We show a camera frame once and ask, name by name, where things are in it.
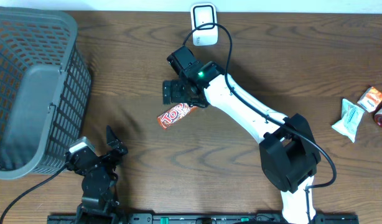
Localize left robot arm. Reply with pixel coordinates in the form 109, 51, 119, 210
65, 126, 128, 224

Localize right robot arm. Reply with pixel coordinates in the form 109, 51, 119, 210
162, 46, 321, 223

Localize white barcode scanner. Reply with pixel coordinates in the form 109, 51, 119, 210
190, 3, 218, 46

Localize grey plastic shopping basket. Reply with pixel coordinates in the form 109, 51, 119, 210
0, 6, 91, 180

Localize right black cable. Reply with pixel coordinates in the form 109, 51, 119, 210
181, 22, 338, 223

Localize black cable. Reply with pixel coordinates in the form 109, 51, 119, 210
181, 22, 338, 223
0, 164, 69, 224

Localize red Top snack bag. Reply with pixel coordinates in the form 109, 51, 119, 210
157, 103, 198, 129

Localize left black cable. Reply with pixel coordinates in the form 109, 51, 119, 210
0, 164, 69, 224

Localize teal wet wipes pack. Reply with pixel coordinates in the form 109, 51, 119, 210
332, 98, 365, 143

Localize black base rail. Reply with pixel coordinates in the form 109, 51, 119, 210
47, 212, 360, 224

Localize small orange snack packet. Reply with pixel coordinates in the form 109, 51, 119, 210
357, 86, 382, 113

